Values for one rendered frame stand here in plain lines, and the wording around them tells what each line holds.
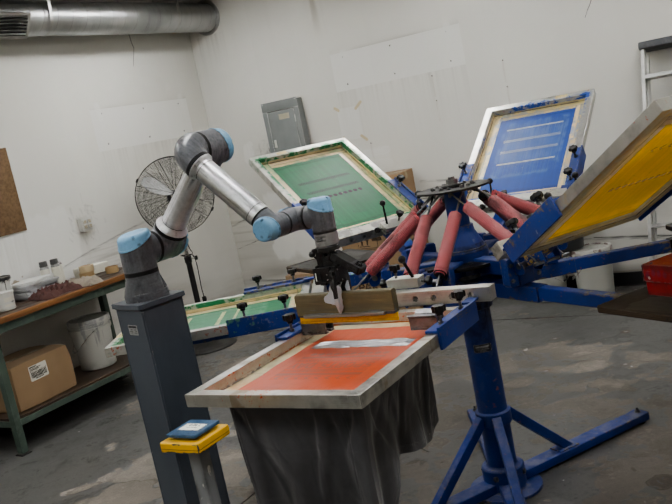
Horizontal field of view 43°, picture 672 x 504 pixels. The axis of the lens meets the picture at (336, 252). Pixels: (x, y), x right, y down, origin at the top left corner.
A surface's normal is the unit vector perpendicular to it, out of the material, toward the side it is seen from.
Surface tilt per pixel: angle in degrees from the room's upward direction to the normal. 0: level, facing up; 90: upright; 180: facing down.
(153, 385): 90
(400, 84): 90
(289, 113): 90
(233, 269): 90
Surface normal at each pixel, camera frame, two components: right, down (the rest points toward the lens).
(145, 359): -0.70, 0.25
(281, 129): -0.50, 0.23
